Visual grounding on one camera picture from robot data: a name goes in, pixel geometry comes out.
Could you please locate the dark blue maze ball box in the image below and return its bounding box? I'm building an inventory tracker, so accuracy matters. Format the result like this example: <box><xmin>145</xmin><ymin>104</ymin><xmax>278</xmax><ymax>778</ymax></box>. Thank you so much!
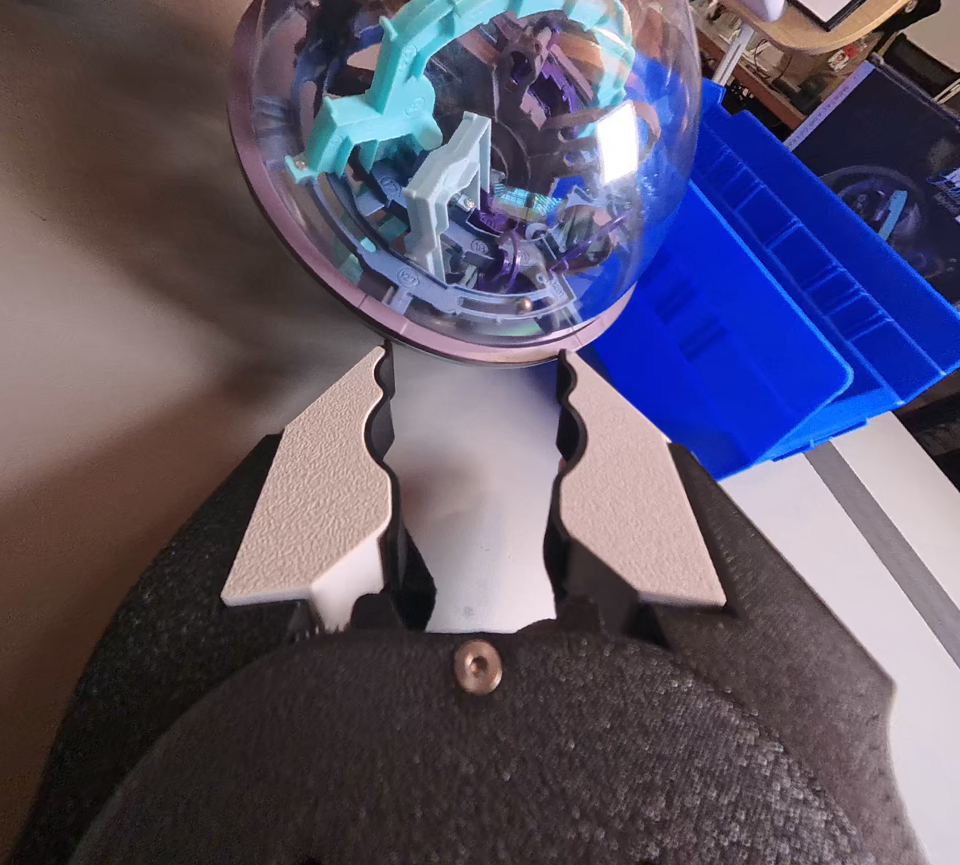
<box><xmin>783</xmin><ymin>55</ymin><xmax>960</xmax><ymax>308</ymax></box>

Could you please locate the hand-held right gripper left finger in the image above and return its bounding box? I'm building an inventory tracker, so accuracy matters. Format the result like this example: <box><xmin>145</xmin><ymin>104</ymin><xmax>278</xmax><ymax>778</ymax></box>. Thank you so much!
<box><xmin>222</xmin><ymin>345</ymin><xmax>397</xmax><ymax>629</ymax></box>

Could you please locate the clear maze ball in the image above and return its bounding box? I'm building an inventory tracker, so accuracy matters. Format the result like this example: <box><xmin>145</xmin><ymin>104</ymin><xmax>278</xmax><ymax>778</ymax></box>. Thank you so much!
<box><xmin>227</xmin><ymin>0</ymin><xmax>705</xmax><ymax>368</ymax></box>

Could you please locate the blue plastic bin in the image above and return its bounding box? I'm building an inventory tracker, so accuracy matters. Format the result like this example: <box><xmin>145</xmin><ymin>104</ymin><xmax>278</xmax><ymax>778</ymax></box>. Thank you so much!
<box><xmin>578</xmin><ymin>75</ymin><xmax>960</xmax><ymax>484</ymax></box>

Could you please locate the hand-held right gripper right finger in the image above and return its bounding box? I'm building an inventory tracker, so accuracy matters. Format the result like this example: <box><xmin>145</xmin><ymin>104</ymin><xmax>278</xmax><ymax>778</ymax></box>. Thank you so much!
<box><xmin>552</xmin><ymin>351</ymin><xmax>729</xmax><ymax>614</ymax></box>

